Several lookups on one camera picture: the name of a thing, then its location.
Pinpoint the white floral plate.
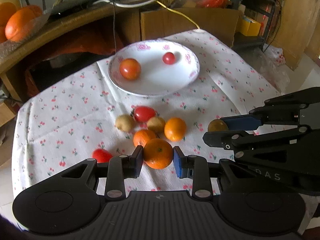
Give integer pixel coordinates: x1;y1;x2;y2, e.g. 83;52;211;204
107;39;200;97

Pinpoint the orange on glass dish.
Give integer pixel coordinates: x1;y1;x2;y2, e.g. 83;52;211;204
4;7;35;42

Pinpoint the red tomato with stem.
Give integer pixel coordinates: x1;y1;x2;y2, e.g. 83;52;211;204
132;106;156;122

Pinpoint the cherry print tablecloth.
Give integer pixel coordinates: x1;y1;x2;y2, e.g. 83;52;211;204
12;30;279;196

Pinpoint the wooden tv cabinet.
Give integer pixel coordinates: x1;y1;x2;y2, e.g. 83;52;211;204
0;0;181;103

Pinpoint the orange mandarin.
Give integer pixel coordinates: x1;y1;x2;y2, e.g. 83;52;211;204
164;118;187;141
132;129;157;147
143;138;173;170

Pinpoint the small cherry tomato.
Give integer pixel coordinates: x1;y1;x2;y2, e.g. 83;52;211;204
162;52;176;65

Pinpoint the yellow-brown pear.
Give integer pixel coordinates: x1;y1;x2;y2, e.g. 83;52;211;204
146;116;165;134
115;114;136;132

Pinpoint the black wifi router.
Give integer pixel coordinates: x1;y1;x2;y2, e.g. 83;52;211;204
21;0;118;23

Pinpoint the yellow box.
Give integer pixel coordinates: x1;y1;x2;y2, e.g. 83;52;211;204
238;16;261;37

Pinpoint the glass fruit dish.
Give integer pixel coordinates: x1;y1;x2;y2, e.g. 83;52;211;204
1;9;52;60

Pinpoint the brown cardboard box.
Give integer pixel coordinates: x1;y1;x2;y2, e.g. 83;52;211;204
140;8;240;47

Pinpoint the orange-red tomato on plate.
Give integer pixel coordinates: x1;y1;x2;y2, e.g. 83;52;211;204
119;58;141;80

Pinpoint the red plastic bag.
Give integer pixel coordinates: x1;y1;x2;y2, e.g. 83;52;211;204
196;0;228;8

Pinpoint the small yellow fruit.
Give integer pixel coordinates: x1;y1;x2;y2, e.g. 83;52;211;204
207;119;229;132

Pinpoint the large red tomato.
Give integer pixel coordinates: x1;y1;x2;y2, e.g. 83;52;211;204
92;148;113;163

